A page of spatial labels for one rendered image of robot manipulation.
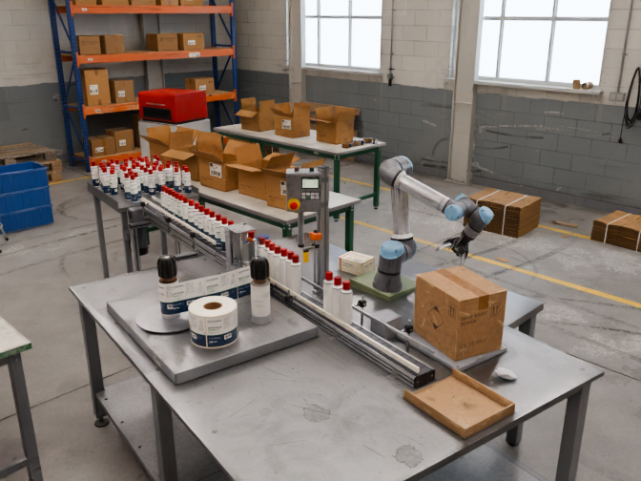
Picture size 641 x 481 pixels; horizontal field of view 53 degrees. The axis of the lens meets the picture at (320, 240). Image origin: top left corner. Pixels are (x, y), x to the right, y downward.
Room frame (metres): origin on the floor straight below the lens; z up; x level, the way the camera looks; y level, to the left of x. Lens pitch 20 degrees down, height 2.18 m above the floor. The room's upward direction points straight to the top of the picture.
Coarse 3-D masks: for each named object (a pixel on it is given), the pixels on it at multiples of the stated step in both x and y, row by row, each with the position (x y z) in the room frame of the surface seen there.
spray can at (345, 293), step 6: (342, 282) 2.53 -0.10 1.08; (348, 282) 2.52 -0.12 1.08; (342, 288) 2.53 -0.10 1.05; (348, 288) 2.52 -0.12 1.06; (342, 294) 2.51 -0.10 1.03; (348, 294) 2.51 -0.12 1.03; (342, 300) 2.51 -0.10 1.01; (348, 300) 2.51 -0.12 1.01; (342, 306) 2.51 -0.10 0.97; (348, 306) 2.51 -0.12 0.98; (342, 312) 2.51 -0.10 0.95; (348, 312) 2.51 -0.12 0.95; (342, 318) 2.51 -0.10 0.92; (348, 318) 2.51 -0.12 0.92
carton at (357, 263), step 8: (344, 256) 3.30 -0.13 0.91; (352, 256) 3.30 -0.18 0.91; (360, 256) 3.30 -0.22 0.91; (368, 256) 3.30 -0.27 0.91; (344, 264) 3.26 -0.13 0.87; (352, 264) 3.23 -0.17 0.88; (360, 264) 3.20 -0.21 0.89; (368, 264) 3.24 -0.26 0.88; (352, 272) 3.23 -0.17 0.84; (360, 272) 3.20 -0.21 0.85
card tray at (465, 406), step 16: (432, 384) 2.12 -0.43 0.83; (448, 384) 2.12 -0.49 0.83; (464, 384) 2.12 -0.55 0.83; (480, 384) 2.07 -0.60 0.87; (416, 400) 1.98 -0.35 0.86; (432, 400) 2.02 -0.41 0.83; (448, 400) 2.02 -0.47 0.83; (464, 400) 2.02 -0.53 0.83; (480, 400) 2.02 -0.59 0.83; (496, 400) 2.01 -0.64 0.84; (432, 416) 1.91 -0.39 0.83; (448, 416) 1.92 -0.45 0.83; (464, 416) 1.92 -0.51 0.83; (480, 416) 1.92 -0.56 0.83; (496, 416) 1.89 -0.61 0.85; (464, 432) 1.80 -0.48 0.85
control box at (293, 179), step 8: (288, 176) 2.89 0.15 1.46; (296, 176) 2.89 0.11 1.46; (304, 176) 2.89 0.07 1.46; (312, 176) 2.89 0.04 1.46; (320, 176) 2.89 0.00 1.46; (288, 184) 2.89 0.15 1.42; (296, 184) 2.89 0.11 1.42; (320, 184) 2.89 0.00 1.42; (288, 192) 2.89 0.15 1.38; (296, 192) 2.89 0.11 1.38; (320, 192) 2.89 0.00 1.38; (288, 200) 2.89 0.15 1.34; (296, 200) 2.89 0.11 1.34; (304, 200) 2.89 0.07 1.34; (312, 200) 2.89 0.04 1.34; (320, 200) 2.89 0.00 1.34; (288, 208) 2.89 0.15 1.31; (304, 208) 2.89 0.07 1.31; (312, 208) 2.89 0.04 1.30; (320, 208) 2.89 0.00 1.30
